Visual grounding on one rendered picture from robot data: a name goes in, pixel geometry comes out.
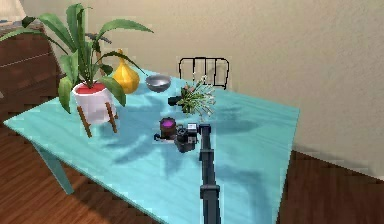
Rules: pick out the grey metal bowl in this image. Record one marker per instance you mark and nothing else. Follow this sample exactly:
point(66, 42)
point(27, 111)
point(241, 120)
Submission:
point(158, 83)

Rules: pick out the green plant in white pot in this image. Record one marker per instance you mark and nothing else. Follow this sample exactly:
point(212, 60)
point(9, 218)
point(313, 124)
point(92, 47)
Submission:
point(91, 96)

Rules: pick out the dark cup with purple inside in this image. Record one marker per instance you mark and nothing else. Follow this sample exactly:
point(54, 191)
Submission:
point(168, 128)

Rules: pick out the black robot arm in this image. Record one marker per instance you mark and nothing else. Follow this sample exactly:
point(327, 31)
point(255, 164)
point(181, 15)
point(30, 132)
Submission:
point(209, 166)

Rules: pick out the yellow gourd vase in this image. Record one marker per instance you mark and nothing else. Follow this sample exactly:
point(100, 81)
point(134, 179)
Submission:
point(126, 78)

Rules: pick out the teal wooden table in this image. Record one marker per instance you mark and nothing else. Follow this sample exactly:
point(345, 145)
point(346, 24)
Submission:
point(140, 166)

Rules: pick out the brown wooden dresser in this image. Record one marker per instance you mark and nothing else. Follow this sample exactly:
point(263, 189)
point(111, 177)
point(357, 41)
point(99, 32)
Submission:
point(23, 66)

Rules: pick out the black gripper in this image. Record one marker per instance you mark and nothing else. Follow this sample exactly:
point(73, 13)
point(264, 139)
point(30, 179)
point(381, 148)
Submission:
point(182, 140)

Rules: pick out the small flowering plant black pot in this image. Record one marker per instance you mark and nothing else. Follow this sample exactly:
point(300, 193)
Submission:
point(195, 98)

